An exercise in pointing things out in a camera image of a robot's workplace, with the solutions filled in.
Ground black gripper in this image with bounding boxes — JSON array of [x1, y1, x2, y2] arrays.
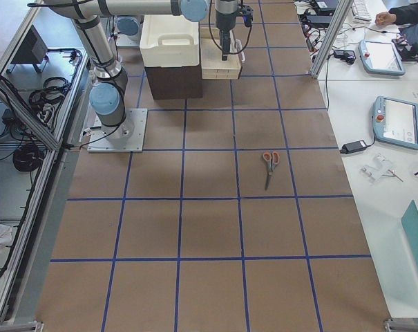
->
[[219, 30, 231, 61]]

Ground light wooden drawer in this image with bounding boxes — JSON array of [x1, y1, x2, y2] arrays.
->
[[200, 27, 245, 80]]

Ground grey orange handled scissors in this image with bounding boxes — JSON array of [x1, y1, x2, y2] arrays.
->
[[262, 151, 281, 190]]

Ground person's dark sleeved forearm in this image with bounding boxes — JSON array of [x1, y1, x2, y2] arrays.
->
[[388, 2, 418, 25]]

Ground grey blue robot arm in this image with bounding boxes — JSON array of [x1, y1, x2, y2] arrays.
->
[[33, 1, 240, 140], [117, 16, 141, 37]]

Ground white brown drawer cabinet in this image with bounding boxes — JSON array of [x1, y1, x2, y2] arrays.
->
[[140, 15, 202, 100]]

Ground person's hand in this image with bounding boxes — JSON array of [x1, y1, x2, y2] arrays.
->
[[374, 12, 397, 26]]

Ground small black charger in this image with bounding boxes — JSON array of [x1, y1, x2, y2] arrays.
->
[[333, 49, 356, 65]]

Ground white keyboard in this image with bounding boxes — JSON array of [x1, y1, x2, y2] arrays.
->
[[351, 0, 372, 22]]

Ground upper teach pendant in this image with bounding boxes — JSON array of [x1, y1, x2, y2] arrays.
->
[[358, 40, 406, 76]]

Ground teach pendant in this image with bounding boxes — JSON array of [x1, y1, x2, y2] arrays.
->
[[358, 40, 406, 76], [372, 96, 418, 150]]

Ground black power adapter brick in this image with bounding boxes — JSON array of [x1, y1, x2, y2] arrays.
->
[[339, 140, 368, 154]]

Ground lower teach pendant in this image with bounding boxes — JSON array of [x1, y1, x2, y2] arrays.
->
[[372, 96, 418, 150]]

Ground aluminium frame post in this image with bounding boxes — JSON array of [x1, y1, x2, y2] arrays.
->
[[310, 0, 352, 79]]

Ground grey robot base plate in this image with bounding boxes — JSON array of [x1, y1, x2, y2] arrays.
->
[[87, 109, 148, 153]]

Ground coiled black cables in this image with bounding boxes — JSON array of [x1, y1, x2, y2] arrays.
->
[[28, 76, 73, 115]]

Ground clear plastic bracket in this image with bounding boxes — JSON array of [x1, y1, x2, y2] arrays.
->
[[360, 154, 403, 183]]

